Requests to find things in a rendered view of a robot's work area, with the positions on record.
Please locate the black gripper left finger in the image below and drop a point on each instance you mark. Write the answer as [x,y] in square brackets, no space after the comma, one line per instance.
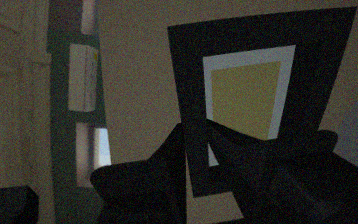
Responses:
[164,171]

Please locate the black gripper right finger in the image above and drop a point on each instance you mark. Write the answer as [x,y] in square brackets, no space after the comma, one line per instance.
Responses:
[246,161]

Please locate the black picture frame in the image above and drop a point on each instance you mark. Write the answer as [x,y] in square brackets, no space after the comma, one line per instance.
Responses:
[266,76]

